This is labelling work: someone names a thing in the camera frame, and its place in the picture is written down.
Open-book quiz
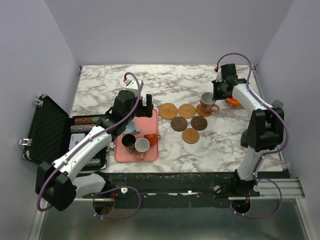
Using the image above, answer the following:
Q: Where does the pink mug white inside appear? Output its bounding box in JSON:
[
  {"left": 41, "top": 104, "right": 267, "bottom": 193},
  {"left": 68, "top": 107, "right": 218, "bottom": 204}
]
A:
[{"left": 200, "top": 92, "right": 220, "bottom": 113}]

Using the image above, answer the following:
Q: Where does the woven rattan coaster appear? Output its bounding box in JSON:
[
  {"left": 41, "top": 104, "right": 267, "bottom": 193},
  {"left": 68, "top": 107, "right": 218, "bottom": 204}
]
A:
[
  {"left": 158, "top": 103, "right": 178, "bottom": 120},
  {"left": 178, "top": 103, "right": 196, "bottom": 119}
]

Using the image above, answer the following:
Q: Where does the light blue cup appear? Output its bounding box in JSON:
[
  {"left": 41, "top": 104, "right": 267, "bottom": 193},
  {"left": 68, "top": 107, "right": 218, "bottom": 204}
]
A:
[{"left": 123, "top": 120, "right": 141, "bottom": 135}]

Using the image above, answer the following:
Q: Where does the light wood coaster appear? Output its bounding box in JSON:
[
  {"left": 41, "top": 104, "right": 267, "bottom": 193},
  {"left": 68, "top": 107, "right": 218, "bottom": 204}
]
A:
[
  {"left": 196, "top": 104, "right": 212, "bottom": 117},
  {"left": 182, "top": 128, "right": 200, "bottom": 144}
]

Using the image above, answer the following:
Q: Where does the dark wood coaster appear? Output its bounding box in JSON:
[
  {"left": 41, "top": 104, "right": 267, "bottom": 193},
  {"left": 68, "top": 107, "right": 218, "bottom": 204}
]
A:
[
  {"left": 190, "top": 115, "right": 208, "bottom": 131},
  {"left": 170, "top": 116, "right": 188, "bottom": 132}
]

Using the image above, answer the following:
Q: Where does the white cup brown handle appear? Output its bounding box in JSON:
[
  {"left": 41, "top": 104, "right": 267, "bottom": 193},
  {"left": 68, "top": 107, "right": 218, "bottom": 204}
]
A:
[{"left": 134, "top": 138, "right": 150, "bottom": 161}]

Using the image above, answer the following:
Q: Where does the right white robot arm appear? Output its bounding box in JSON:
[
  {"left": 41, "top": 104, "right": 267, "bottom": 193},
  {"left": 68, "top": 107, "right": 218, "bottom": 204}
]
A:
[{"left": 212, "top": 63, "right": 284, "bottom": 196}]

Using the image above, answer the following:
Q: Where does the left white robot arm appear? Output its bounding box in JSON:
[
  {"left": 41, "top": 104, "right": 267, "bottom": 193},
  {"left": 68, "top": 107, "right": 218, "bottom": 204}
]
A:
[{"left": 35, "top": 90, "right": 154, "bottom": 211}]

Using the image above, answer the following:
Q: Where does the orange red cup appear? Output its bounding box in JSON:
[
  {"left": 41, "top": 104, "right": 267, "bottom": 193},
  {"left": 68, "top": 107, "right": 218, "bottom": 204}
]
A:
[{"left": 143, "top": 133, "right": 161, "bottom": 146}]

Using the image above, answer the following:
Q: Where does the black cup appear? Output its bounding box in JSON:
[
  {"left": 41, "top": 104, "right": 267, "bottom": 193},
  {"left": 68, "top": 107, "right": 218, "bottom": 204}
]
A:
[{"left": 121, "top": 134, "right": 136, "bottom": 154}]

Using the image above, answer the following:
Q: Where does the pink plastic tray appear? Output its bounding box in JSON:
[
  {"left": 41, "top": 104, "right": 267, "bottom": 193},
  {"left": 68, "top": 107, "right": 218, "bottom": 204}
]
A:
[{"left": 114, "top": 109, "right": 160, "bottom": 163}]

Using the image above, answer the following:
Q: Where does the black microphone stand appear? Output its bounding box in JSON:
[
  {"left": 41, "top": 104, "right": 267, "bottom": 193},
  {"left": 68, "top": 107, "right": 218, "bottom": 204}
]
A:
[{"left": 240, "top": 129, "right": 249, "bottom": 148}]

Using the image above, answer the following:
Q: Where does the black grey microphone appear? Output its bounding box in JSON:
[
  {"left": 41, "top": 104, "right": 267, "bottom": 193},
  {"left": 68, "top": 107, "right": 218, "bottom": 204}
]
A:
[{"left": 271, "top": 100, "right": 284, "bottom": 108}]

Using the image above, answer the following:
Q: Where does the black poker chip case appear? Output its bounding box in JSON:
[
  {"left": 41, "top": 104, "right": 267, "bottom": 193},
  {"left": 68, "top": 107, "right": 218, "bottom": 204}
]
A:
[{"left": 19, "top": 94, "right": 102, "bottom": 165}]

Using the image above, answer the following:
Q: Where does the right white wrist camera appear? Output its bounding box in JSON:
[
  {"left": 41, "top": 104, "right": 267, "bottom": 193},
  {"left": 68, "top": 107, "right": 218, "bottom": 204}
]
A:
[{"left": 215, "top": 71, "right": 222, "bottom": 82}]

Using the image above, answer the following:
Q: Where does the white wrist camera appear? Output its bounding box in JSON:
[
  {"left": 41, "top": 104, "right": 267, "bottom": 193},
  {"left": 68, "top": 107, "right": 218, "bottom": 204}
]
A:
[
  {"left": 215, "top": 71, "right": 222, "bottom": 82},
  {"left": 124, "top": 79, "right": 139, "bottom": 96}
]

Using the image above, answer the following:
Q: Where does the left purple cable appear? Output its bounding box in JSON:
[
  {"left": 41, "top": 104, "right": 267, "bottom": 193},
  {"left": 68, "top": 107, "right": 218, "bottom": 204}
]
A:
[{"left": 36, "top": 72, "right": 142, "bottom": 221}]

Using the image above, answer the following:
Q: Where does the purple cable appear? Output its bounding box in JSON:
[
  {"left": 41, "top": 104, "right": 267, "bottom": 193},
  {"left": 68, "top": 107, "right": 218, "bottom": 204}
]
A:
[
  {"left": 36, "top": 72, "right": 142, "bottom": 221},
  {"left": 215, "top": 52, "right": 291, "bottom": 218}
]

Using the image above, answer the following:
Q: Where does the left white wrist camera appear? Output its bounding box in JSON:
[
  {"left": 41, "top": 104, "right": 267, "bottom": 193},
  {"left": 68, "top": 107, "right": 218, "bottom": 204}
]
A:
[{"left": 124, "top": 79, "right": 139, "bottom": 96}]

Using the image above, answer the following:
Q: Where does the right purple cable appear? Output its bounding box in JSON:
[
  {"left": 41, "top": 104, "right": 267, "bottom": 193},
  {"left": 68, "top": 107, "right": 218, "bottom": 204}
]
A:
[{"left": 215, "top": 52, "right": 291, "bottom": 218}]

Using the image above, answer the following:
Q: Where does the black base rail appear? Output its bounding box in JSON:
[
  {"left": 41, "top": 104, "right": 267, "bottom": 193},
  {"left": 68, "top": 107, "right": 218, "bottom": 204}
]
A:
[{"left": 77, "top": 171, "right": 291, "bottom": 209}]

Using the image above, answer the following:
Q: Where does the aluminium rail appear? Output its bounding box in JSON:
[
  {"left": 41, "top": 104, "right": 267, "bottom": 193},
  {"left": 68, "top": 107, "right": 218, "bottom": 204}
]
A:
[{"left": 228, "top": 178, "right": 305, "bottom": 201}]

